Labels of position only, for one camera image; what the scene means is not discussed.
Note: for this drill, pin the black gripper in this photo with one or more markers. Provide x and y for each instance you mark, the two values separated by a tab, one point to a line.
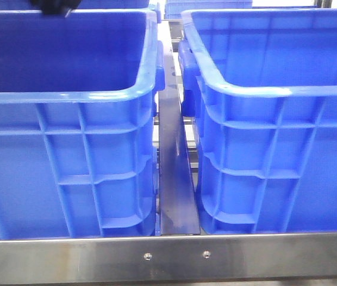
56	7

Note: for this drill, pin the blue crate behind left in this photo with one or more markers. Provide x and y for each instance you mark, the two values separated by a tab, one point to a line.
84	5

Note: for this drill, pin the large blue plastic crate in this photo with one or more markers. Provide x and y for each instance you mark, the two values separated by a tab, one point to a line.
76	123

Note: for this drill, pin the distant low blue crate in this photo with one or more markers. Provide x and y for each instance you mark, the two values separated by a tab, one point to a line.
173	9

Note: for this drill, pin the blue crate at right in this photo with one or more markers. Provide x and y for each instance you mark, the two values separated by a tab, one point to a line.
264	86

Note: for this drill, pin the metal shelf rack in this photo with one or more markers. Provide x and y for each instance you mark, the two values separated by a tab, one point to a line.
179	249

